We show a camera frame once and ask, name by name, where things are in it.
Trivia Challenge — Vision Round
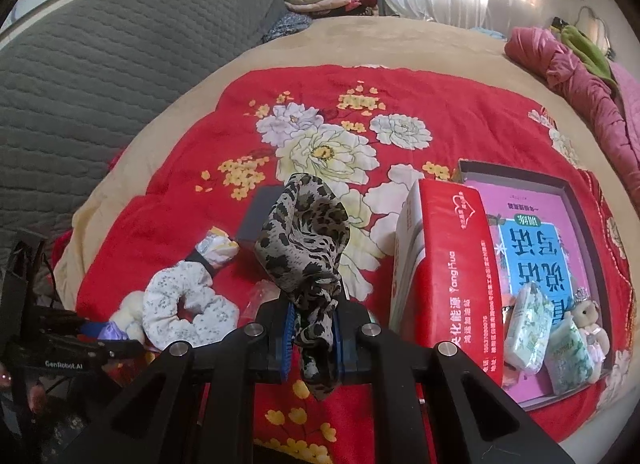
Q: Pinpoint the white floral scrunchie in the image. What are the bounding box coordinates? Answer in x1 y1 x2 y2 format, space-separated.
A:
142 262 240 350

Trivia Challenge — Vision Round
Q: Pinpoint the plastic bag with sponges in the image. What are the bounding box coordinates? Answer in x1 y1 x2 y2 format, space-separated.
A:
239 280 280 325

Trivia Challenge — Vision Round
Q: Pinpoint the white yellow snack packet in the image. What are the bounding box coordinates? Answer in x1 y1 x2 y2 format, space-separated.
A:
186 227 240 278

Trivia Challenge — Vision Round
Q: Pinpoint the leopard print scrunchie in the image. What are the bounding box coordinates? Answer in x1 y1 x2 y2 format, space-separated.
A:
255 172 350 400

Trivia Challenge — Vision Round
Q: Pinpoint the cream plush bear toy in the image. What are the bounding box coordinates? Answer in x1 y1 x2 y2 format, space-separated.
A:
80 291 145 345

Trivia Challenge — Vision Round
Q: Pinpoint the red cardboard box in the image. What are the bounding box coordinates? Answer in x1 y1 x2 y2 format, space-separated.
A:
388 179 504 384

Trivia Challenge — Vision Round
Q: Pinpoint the green floral tissue pack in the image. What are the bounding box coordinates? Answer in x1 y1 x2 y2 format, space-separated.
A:
503 282 553 375

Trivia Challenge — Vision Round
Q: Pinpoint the grey tray with pink book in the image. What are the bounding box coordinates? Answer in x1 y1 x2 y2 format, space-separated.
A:
456 158 618 412

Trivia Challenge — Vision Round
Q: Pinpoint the dark navy small box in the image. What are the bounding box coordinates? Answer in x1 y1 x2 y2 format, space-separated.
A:
234 186 284 250

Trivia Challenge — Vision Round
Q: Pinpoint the red floral blanket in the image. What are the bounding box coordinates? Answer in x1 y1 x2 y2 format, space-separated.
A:
76 65 634 440

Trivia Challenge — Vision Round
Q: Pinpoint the grey quilted sofa cover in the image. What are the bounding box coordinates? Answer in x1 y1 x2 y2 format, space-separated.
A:
1 0 285 254

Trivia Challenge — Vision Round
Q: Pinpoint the pink quilted duvet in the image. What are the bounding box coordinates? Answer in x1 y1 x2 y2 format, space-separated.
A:
504 28 639 205

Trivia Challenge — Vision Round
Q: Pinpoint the beige bed sheet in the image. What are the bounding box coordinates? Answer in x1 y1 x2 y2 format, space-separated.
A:
54 16 639 463

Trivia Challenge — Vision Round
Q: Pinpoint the blue patterned fabric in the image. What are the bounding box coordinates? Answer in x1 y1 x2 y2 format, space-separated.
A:
262 12 314 44

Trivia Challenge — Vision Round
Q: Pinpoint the green cloth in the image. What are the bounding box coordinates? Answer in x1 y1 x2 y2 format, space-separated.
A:
559 25 618 90

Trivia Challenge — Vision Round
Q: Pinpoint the small plush bear keychain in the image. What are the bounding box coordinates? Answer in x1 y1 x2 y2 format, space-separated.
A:
572 296 611 361

